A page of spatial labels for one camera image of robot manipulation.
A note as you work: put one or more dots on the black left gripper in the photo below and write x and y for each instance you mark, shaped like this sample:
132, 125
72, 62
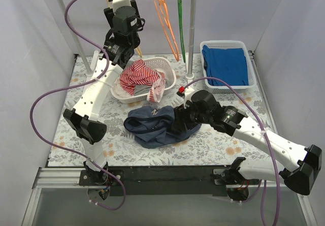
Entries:
108, 14

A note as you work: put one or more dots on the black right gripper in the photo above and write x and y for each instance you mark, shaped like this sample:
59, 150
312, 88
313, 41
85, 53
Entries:
183, 115

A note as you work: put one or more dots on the yellow clothes hanger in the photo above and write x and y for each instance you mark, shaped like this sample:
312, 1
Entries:
138, 48

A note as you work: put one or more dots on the navy blue tank top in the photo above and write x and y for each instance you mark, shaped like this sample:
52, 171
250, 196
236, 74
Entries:
155, 128

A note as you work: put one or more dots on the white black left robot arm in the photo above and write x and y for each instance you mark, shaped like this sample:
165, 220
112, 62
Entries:
119, 46

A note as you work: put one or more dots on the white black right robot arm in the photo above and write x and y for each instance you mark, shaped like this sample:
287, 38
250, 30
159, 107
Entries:
294, 165

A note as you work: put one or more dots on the orange clothes hanger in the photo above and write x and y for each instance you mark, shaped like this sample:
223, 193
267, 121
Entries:
163, 16

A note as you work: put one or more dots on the green clothes hanger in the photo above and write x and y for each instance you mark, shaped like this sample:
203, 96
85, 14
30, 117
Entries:
180, 21

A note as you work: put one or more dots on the red white striped garment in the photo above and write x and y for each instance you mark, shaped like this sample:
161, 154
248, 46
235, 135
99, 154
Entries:
139, 74

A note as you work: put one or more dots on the blue folded cloth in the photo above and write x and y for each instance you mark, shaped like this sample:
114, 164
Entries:
229, 65

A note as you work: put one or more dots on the white rectangular basket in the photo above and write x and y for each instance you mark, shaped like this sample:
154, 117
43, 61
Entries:
226, 44

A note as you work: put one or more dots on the grey garment in basket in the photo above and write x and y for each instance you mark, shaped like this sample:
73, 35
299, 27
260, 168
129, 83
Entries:
141, 89

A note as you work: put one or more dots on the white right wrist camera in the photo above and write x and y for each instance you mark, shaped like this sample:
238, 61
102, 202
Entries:
185, 93

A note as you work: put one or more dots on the aluminium frame rail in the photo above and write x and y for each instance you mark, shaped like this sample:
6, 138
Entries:
60, 177

